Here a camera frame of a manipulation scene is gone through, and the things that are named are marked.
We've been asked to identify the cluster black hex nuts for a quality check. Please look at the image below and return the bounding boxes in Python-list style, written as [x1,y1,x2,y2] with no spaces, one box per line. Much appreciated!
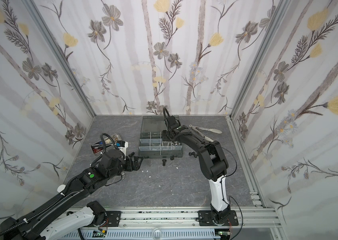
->
[189,152,198,158]

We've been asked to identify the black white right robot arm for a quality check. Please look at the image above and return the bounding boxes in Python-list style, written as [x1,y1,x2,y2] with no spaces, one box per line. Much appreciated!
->
[163,107,231,226]

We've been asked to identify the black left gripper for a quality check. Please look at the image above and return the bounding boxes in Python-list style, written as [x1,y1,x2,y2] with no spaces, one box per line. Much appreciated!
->
[106,154,145,181]

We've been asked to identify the metal tray with tools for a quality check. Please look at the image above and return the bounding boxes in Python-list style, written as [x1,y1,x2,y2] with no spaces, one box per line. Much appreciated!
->
[91,134,122,155]

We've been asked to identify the green plastic organizer box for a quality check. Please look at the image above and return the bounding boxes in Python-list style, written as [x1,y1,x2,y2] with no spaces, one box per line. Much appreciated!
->
[139,116,183,160]

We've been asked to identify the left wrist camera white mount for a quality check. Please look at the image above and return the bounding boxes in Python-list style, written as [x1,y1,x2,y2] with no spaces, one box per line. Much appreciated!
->
[116,141,129,155]

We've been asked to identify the metal tongs with white tips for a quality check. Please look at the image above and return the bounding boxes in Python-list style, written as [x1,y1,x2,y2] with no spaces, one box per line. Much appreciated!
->
[188,124,223,143]

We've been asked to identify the aluminium rail frame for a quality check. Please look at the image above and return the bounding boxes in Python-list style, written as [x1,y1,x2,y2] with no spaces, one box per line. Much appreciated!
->
[64,206,283,240]

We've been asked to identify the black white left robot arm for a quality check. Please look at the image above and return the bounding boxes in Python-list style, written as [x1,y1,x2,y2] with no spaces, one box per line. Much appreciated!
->
[0,133,144,240]

